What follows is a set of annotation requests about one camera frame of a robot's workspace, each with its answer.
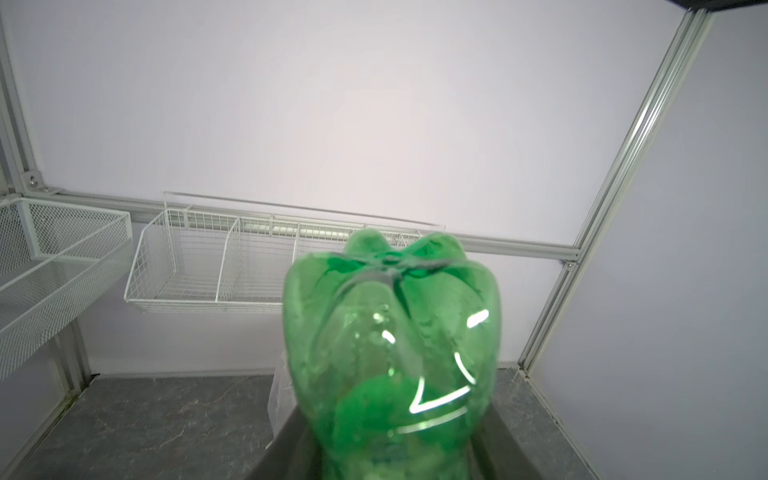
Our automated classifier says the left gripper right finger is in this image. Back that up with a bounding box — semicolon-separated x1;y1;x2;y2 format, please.
468;403;543;480

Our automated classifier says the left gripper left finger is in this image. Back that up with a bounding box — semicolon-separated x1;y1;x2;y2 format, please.
245;407;323;480

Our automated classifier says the white mesh wall basket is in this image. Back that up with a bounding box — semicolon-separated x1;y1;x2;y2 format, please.
1;198;133;378

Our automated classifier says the clear plastic bin liner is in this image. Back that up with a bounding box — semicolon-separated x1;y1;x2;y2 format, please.
267;351;297;438

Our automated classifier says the white wire wall rack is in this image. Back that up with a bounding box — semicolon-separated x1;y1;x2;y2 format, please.
124;191;445;314

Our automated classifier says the green soda bottle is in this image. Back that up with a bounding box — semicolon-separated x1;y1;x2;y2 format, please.
283;229;501;479

